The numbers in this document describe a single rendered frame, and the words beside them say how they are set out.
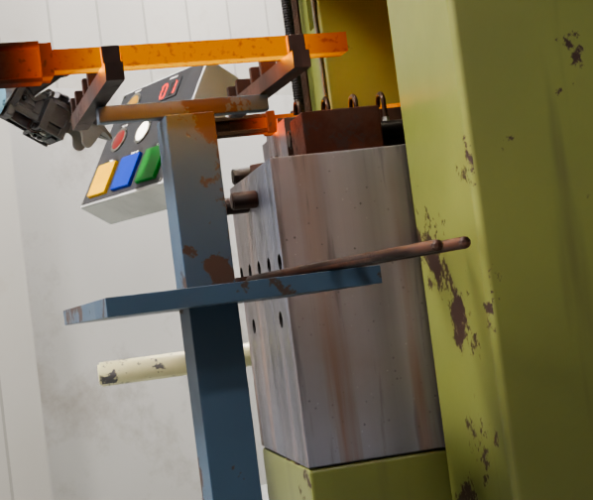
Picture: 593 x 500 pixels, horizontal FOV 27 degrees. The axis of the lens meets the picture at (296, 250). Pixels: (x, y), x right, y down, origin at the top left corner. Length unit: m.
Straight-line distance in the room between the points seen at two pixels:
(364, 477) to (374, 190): 0.41
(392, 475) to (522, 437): 0.29
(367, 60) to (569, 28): 0.68
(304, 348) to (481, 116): 0.43
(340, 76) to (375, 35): 0.10
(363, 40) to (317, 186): 0.54
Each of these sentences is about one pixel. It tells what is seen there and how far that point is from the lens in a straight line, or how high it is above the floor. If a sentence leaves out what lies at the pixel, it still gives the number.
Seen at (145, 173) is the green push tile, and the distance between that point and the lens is 2.41.
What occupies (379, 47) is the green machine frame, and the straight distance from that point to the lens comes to 2.28.
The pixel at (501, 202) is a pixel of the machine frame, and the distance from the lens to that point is 1.58.
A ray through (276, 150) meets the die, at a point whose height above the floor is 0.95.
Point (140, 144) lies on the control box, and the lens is 2.52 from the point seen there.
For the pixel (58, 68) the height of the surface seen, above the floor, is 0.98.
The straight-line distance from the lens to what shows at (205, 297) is 1.30.
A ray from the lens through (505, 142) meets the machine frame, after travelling 1.59.
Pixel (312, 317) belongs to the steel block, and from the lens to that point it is 1.77.
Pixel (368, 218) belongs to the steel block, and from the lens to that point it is 1.80.
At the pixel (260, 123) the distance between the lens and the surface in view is 2.01.
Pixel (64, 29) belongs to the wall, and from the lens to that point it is 4.78.
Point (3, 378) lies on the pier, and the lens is 4.30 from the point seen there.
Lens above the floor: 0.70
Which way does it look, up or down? 2 degrees up
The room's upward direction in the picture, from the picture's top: 7 degrees counter-clockwise
